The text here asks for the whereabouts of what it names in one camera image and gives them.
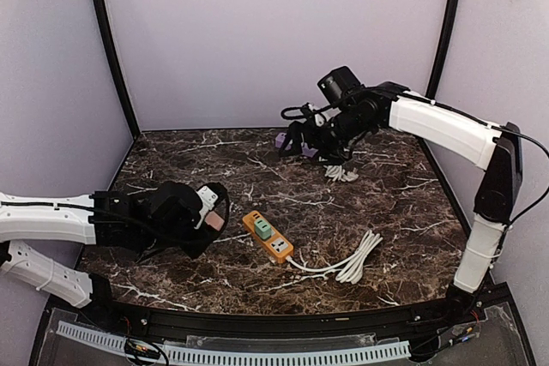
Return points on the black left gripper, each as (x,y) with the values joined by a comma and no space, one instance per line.
(195,248)

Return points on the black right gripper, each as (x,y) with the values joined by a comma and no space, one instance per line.
(332,157)

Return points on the purple power strip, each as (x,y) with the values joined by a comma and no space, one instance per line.
(285,147)

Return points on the pink charger plug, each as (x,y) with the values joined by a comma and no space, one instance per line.
(214,220)

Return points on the green charger plug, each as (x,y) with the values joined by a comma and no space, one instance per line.
(263,229)

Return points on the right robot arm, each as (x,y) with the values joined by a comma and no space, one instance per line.
(492,151)

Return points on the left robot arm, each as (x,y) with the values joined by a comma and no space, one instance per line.
(103,218)

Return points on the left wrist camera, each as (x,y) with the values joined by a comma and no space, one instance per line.
(175,204)

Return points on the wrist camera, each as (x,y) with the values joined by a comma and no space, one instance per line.
(337,83)
(175,204)

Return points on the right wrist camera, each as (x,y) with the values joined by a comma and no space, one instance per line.
(337,83)

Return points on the white slotted cable duct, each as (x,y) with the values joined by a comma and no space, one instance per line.
(213,351)

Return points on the black frame post left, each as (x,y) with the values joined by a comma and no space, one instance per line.
(110,50)

